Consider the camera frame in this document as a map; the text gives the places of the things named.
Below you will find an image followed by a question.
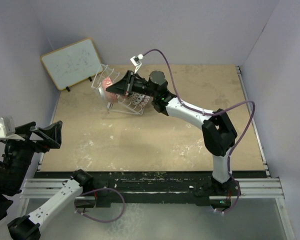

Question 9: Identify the grey leaf bowl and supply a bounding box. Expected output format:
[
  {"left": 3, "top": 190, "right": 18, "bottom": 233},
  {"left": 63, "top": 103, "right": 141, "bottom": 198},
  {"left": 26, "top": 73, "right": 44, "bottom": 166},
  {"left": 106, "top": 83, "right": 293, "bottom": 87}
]
[
  {"left": 97, "top": 76, "right": 119, "bottom": 104},
  {"left": 117, "top": 94, "right": 128, "bottom": 101}
]

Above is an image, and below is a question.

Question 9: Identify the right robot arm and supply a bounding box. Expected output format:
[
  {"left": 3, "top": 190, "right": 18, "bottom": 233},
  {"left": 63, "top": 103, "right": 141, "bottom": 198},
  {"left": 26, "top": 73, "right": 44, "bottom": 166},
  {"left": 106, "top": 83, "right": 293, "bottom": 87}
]
[{"left": 105, "top": 70, "right": 238, "bottom": 196}]

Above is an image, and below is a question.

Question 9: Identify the brown patterned bowl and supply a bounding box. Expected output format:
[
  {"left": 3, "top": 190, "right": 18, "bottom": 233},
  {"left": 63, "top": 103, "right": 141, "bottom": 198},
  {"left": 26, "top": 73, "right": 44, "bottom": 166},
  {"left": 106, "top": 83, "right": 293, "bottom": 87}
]
[{"left": 128, "top": 92, "right": 143, "bottom": 105}]

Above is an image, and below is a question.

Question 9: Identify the red patterned bowl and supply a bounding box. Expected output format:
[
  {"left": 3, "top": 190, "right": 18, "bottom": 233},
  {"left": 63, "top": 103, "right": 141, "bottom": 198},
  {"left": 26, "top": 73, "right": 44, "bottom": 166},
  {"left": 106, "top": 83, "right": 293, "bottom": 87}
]
[{"left": 139, "top": 95, "right": 151, "bottom": 108}]

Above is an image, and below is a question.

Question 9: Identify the yellow framed whiteboard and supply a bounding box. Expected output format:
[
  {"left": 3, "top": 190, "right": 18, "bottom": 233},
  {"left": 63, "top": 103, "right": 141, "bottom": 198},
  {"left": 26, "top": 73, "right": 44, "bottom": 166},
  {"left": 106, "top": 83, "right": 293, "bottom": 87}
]
[{"left": 40, "top": 37, "right": 104, "bottom": 91}]

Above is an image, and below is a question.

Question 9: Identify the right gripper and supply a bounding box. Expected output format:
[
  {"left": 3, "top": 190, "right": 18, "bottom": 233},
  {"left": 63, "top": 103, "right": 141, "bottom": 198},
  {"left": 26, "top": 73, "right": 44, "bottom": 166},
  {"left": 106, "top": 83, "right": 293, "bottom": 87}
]
[{"left": 105, "top": 71, "right": 157, "bottom": 99}]

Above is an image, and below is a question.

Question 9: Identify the white wire dish rack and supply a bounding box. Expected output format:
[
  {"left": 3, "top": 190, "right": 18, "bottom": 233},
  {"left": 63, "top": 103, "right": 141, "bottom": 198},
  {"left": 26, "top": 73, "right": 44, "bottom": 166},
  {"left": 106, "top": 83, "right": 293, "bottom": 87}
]
[{"left": 91, "top": 64, "right": 145, "bottom": 116}]

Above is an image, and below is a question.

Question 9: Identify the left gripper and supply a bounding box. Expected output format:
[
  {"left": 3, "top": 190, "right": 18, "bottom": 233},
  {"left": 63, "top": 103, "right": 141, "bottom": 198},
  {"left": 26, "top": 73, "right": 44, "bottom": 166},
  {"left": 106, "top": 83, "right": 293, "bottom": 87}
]
[{"left": 3, "top": 119, "right": 62, "bottom": 192}]

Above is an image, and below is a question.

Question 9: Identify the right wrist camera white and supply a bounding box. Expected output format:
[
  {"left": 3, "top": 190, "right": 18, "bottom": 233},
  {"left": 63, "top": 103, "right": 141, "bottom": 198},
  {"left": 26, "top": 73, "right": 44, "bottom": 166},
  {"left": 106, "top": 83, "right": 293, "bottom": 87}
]
[{"left": 130, "top": 54, "right": 144, "bottom": 74}]

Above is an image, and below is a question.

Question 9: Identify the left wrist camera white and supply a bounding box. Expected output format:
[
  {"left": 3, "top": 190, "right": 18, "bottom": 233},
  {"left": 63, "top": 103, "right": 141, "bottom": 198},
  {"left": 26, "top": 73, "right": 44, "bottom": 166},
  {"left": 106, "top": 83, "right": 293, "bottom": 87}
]
[{"left": 0, "top": 116, "right": 25, "bottom": 141}]

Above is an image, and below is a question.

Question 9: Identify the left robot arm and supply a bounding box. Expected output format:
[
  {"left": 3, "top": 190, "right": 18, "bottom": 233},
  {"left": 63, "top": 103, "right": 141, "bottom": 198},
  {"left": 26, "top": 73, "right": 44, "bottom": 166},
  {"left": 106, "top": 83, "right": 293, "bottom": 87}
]
[{"left": 0, "top": 117, "right": 93, "bottom": 240}]

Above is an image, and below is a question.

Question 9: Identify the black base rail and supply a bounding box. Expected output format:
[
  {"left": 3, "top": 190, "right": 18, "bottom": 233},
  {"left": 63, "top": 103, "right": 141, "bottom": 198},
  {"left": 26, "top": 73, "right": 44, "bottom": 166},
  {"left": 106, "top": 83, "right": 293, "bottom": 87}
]
[{"left": 48, "top": 170, "right": 243, "bottom": 208}]

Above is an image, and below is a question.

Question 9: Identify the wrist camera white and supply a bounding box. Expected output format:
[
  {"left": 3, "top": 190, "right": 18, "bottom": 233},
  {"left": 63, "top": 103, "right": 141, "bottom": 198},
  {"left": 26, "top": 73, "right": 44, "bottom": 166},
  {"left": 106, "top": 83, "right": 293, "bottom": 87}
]
[
  {"left": 0, "top": 116, "right": 25, "bottom": 141},
  {"left": 130, "top": 54, "right": 144, "bottom": 74}
]

